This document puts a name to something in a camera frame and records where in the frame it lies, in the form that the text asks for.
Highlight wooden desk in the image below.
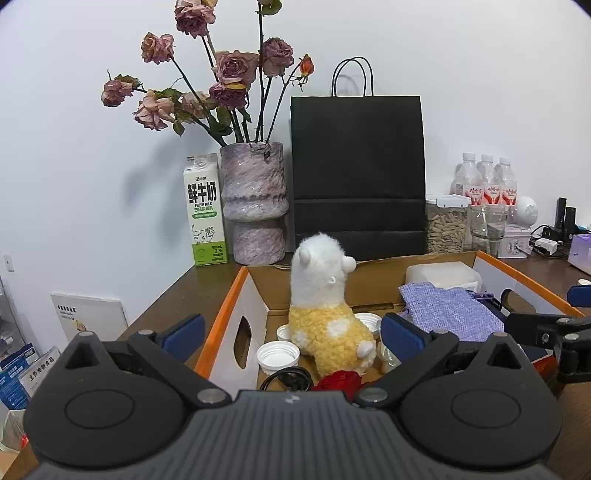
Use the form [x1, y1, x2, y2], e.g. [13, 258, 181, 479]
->
[0, 249, 591, 480]

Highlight black cable with plug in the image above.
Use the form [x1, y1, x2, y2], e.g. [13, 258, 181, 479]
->
[259, 367, 315, 393]

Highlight red cardboard box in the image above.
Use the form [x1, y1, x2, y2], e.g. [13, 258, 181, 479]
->
[194, 250, 587, 393]

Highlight blue printed box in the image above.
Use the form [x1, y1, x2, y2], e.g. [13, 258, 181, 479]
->
[0, 344, 61, 411]

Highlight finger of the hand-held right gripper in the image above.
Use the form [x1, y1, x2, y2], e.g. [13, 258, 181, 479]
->
[504, 312, 591, 384]
[567, 284, 591, 308]

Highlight purple knitted pouch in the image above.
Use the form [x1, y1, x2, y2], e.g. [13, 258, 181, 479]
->
[398, 282, 505, 344]

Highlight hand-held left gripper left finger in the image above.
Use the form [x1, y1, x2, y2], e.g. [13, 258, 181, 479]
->
[65, 314, 232, 407]

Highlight white round speaker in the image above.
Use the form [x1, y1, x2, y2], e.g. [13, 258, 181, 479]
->
[515, 196, 539, 227]

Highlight dried pink roses bouquet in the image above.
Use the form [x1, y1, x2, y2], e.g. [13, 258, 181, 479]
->
[100, 0, 315, 148]

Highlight purple tissue pack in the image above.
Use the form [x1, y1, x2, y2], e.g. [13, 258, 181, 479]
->
[567, 233, 591, 269]

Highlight white and yellow alpaca plush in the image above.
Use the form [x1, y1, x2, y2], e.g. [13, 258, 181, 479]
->
[288, 233, 377, 376]

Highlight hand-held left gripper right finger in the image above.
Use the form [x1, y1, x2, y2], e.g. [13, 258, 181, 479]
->
[353, 312, 522, 409]

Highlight white printed board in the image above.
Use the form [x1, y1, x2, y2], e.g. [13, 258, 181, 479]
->
[51, 293, 129, 342]

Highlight clear container of seeds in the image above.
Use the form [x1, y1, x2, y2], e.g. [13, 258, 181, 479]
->
[425, 194, 472, 254]

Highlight purple mottled vase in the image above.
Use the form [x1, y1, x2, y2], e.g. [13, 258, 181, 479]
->
[219, 141, 290, 266]

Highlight white power adapter with cables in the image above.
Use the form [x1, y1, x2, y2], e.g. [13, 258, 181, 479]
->
[529, 224, 571, 257]

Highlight iridescent plastic bag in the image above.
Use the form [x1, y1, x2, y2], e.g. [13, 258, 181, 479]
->
[376, 342, 402, 374]

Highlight red artificial rose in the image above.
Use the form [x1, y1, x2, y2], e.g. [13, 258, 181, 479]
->
[311, 369, 365, 400]

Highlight green and white milk carton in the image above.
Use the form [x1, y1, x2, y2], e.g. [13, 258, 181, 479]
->
[183, 153, 229, 267]

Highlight three water bottles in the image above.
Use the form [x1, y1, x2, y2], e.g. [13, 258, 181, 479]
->
[470, 204, 509, 258]

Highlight translucent plastic container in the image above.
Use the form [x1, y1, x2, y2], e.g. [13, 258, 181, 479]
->
[405, 261, 483, 291]

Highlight black paper bag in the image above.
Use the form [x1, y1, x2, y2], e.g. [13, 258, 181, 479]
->
[290, 56, 428, 261]

